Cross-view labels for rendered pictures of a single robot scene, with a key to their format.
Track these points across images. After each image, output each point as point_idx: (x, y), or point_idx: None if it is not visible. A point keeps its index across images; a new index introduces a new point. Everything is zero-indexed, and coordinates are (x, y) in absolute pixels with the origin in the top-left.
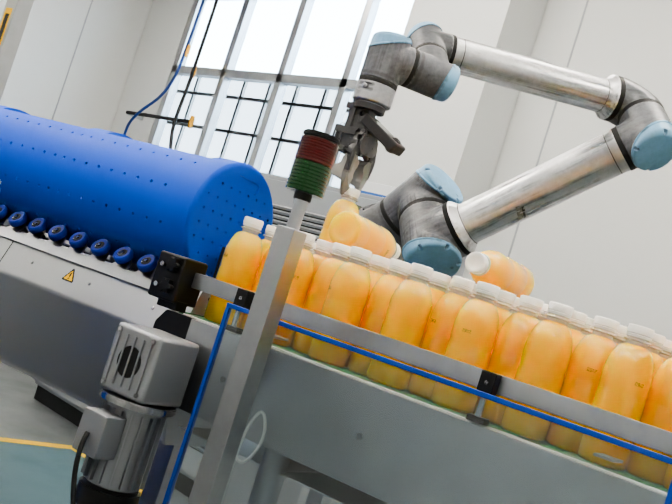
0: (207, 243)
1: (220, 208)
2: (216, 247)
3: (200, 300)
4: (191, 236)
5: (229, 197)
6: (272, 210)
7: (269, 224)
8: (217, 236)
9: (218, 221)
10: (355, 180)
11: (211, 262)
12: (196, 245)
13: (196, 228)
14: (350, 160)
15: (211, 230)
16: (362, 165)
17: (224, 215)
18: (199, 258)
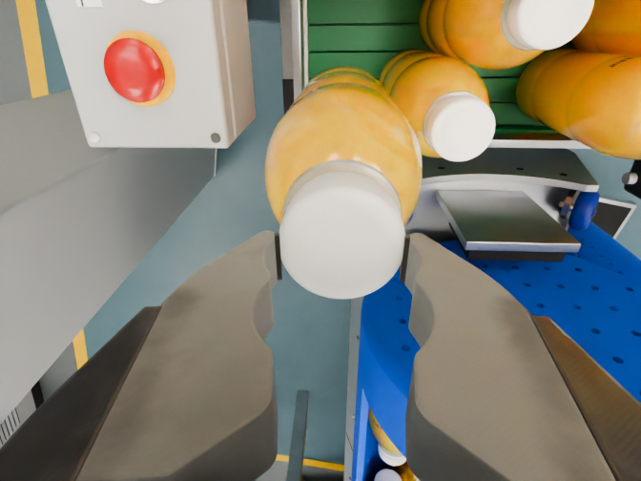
0: (571, 283)
1: (618, 342)
2: (537, 281)
3: (583, 173)
4: (632, 286)
5: (620, 370)
6: (403, 374)
7: (391, 341)
8: (557, 296)
9: (589, 319)
10: (273, 325)
11: (523, 262)
12: (598, 277)
13: (638, 299)
14: (624, 393)
15: (589, 302)
16: (271, 426)
17: (585, 331)
18: (564, 263)
